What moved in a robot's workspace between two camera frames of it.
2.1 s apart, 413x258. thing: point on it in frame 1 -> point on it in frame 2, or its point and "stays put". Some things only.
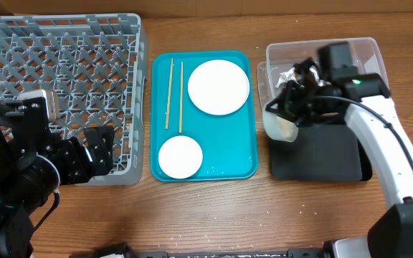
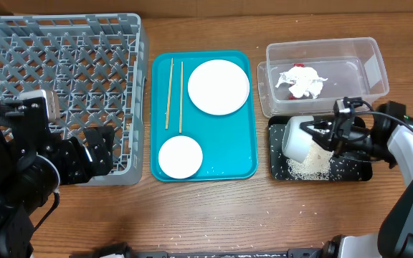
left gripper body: x=71 y=165 stays put
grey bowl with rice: x=277 y=127 -> x=296 y=142
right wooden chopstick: x=181 y=99 stays put
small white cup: x=180 y=157 stays put
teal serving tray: x=228 y=141 stays put
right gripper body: x=297 y=99 -> x=335 y=130
